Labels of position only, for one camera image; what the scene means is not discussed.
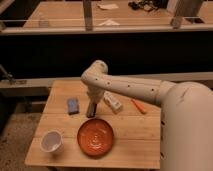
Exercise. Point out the orange marker pen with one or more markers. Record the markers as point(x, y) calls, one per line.
point(139, 106)

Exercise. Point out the blue eraser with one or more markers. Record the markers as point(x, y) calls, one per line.
point(73, 106)

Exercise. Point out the orange bowl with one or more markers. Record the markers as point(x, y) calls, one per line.
point(95, 137)

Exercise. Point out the grey metal bracket right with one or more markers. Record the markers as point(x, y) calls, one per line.
point(186, 9)

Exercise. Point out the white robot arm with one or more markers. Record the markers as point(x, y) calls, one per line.
point(186, 128)

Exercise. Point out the white paper sheet far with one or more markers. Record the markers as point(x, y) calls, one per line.
point(107, 6)

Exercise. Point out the white cup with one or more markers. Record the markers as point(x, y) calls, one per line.
point(51, 143)

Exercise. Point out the dark gripper fingers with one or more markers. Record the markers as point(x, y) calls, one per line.
point(91, 111)

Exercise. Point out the wooden side table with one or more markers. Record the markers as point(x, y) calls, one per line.
point(128, 139)

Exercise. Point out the white folded paper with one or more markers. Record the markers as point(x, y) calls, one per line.
point(109, 22)

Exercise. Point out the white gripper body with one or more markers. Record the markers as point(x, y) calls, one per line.
point(95, 94)

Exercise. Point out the grey metal post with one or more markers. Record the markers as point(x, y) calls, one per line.
point(87, 7)

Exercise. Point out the clear plastic cup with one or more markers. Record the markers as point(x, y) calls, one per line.
point(42, 21)

